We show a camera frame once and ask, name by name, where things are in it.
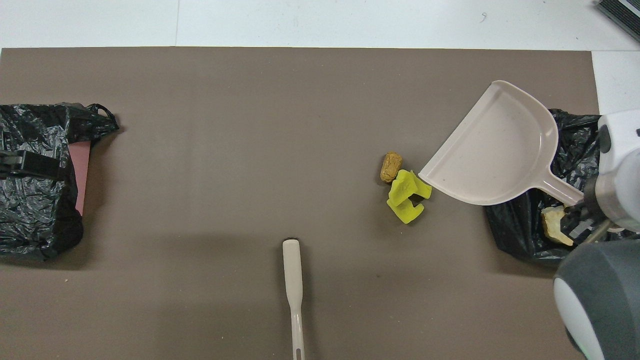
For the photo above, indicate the beige plastic dustpan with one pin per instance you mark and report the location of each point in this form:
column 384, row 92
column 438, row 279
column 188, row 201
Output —
column 495, row 145

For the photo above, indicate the brown bread nugget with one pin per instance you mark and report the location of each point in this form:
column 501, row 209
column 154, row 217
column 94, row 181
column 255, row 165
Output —
column 391, row 167

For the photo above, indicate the pink bin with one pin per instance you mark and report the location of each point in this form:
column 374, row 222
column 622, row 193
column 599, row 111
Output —
column 80, row 175

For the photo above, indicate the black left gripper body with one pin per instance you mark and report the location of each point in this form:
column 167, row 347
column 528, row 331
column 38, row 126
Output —
column 45, row 166

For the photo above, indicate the dark ridged panel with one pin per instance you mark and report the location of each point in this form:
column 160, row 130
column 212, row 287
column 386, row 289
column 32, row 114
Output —
column 622, row 10

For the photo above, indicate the pale torn bread piece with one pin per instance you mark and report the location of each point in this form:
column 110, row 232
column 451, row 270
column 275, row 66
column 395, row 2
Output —
column 552, row 225

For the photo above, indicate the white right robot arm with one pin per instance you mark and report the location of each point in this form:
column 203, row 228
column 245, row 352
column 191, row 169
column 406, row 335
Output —
column 600, row 300

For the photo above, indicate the black trash bag over pink bin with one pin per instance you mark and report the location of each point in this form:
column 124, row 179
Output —
column 35, row 220

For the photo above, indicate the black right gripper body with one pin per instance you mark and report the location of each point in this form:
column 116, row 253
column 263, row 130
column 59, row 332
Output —
column 597, row 220

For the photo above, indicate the brown table mat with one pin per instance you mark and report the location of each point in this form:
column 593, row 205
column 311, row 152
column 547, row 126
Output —
column 250, row 175

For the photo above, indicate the beige hand brush black bristles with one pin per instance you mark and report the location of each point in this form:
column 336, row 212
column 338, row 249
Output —
column 292, row 270

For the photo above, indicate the notched yellow sponge piece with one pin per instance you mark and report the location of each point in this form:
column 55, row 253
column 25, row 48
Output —
column 402, row 214

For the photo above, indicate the black trash bag bin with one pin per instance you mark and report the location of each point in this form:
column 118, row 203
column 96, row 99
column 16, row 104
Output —
column 515, row 230

